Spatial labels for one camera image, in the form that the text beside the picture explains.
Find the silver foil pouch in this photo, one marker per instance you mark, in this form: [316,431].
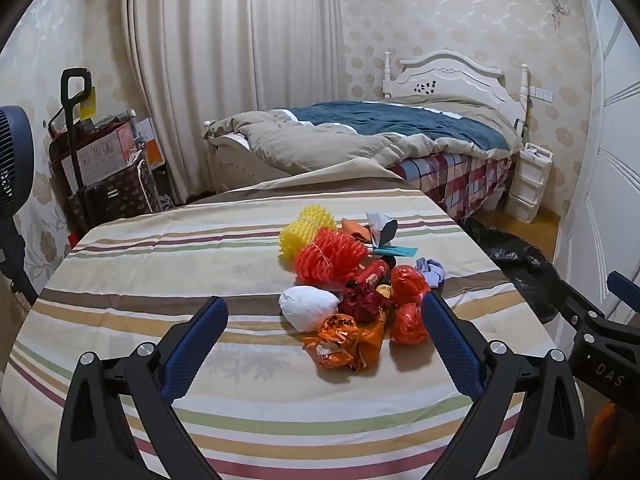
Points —
[380,222]

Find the white wall socket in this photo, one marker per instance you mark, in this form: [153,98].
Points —
[542,94]

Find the striped tablecloth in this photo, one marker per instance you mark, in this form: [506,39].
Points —
[150,270]

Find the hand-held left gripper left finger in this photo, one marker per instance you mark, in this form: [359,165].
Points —
[200,340]

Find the brown patterned storage box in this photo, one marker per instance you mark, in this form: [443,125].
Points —
[120,195]

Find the teal box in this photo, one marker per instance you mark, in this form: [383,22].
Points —
[400,250]

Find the red plastic bag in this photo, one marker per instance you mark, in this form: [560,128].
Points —
[407,285]
[407,325]

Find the white plastic drawer unit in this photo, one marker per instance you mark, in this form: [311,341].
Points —
[527,185]

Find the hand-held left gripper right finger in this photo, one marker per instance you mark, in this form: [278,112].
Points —
[450,345]

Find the plaid bed sheet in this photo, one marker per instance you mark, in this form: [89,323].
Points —
[460,180]

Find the orange printed plastic bag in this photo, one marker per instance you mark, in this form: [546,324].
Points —
[340,342]

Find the white wardrobe door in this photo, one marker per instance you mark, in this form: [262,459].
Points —
[605,160]

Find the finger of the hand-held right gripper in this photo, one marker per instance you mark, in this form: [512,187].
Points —
[625,292]
[580,300]

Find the small white cardboard box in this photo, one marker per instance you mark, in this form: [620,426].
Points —
[149,140]

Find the red bottle with black cap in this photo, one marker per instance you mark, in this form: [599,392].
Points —
[372,274]

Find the white and orange cardboard box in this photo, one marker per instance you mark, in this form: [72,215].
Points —
[102,155]

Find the black bag-lined trash bin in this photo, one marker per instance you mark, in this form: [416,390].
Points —
[520,265]

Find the dark blue standing fan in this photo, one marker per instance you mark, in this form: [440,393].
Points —
[12,160]

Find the yellow tag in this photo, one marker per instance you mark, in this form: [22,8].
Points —
[88,105]

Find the black hand trolley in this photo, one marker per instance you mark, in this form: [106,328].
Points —
[70,125]

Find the yellow foam fruit net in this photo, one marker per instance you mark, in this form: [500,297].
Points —
[300,235]

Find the white wooden bed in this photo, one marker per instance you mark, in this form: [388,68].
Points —
[450,77]

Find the dark red wrapper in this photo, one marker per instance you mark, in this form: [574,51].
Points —
[365,305]

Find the orange paper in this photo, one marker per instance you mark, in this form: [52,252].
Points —
[357,230]

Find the red foam fruit net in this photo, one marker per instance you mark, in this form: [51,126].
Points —
[325,260]

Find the white plastic bag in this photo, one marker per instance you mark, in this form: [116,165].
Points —
[307,307]

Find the cream curtain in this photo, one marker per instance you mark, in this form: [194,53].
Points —
[225,85]

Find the lavender paper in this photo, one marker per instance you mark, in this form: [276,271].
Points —
[430,271]

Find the beige and blue quilt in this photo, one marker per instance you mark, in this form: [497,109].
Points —
[350,130]

